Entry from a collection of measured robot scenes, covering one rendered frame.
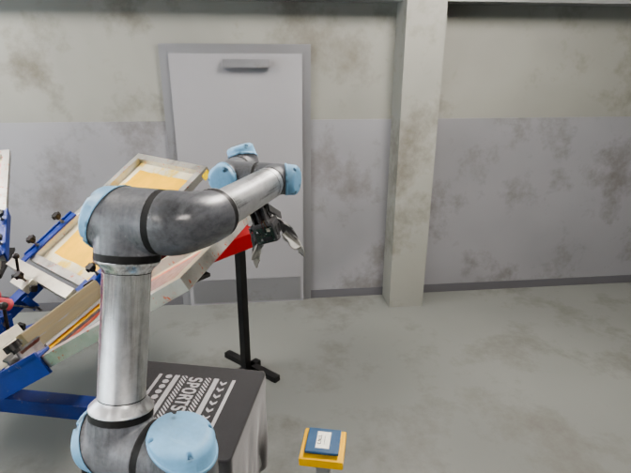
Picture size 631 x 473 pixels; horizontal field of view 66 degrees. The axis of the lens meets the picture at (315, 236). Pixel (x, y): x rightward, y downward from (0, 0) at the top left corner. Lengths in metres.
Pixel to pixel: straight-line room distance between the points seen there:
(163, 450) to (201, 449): 0.06
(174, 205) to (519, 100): 3.98
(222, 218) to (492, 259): 4.15
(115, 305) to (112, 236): 0.12
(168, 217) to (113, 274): 0.15
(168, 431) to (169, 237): 0.34
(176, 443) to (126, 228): 0.37
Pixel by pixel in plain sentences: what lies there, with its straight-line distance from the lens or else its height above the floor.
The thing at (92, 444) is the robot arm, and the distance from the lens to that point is 1.02.
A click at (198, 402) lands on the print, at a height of 0.95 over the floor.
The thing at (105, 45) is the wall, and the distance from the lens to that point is 4.18.
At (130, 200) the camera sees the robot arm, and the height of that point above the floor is 1.82.
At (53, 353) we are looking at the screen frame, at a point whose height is 1.32.
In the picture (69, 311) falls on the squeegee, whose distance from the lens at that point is 1.80.
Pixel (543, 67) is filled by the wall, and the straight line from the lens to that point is 4.66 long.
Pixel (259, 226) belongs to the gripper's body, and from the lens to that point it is 1.33.
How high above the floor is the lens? 2.04
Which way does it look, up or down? 20 degrees down
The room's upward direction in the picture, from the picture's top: straight up
